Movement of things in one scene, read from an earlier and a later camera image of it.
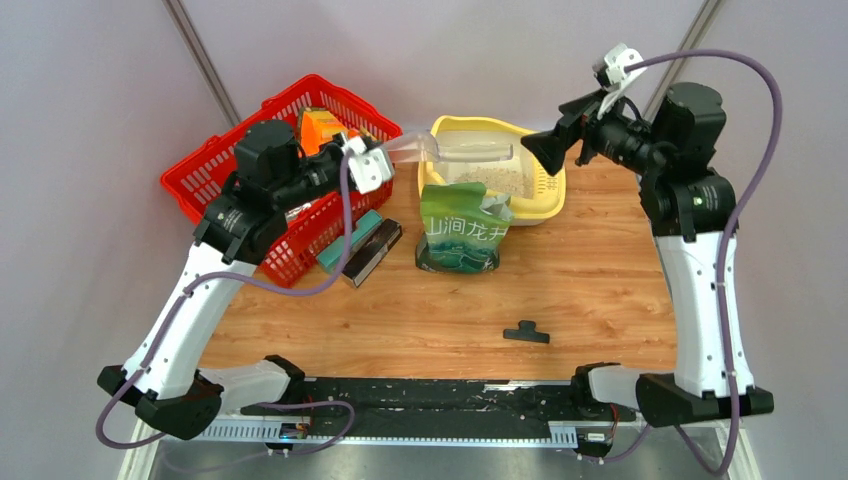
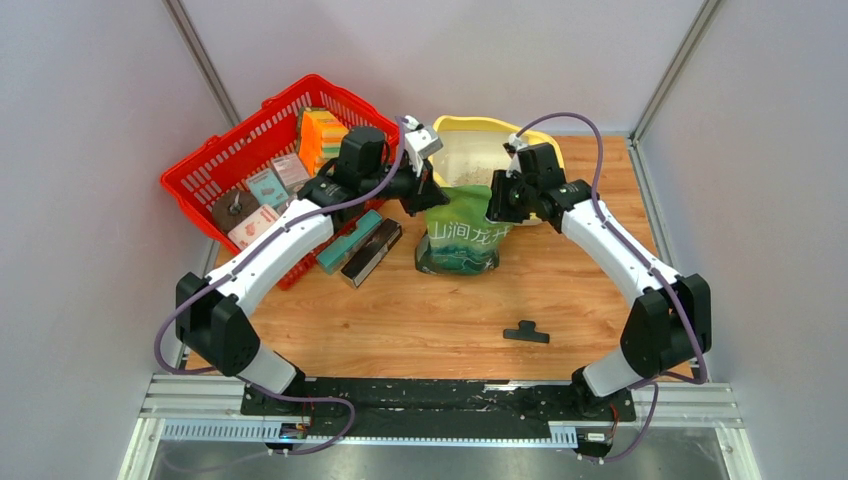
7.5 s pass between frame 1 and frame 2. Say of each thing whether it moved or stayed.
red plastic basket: stayed
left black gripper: moved
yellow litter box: stayed
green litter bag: stayed
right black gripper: moved
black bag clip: stayed
